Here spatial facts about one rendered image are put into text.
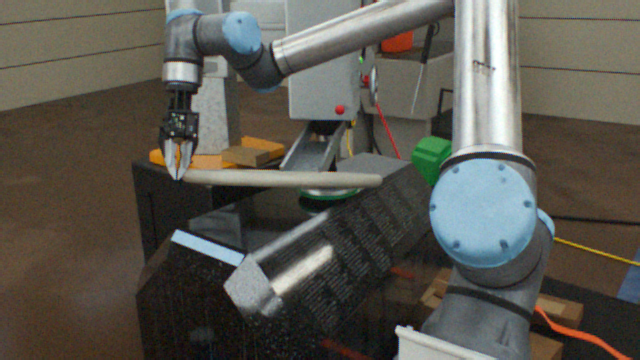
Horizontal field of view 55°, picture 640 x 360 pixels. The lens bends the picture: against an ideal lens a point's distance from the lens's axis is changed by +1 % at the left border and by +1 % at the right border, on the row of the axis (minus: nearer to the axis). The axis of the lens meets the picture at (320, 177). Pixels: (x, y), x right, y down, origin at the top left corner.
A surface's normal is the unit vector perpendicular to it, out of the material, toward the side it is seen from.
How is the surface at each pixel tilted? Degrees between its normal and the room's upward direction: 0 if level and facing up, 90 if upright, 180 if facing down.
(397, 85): 90
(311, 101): 90
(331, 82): 90
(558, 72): 90
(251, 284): 59
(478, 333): 31
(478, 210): 52
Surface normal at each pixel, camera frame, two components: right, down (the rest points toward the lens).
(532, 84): -0.57, 0.29
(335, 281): 0.55, -0.54
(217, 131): -0.18, 0.33
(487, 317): 0.03, -0.62
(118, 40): 0.82, 0.17
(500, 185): -0.37, -0.33
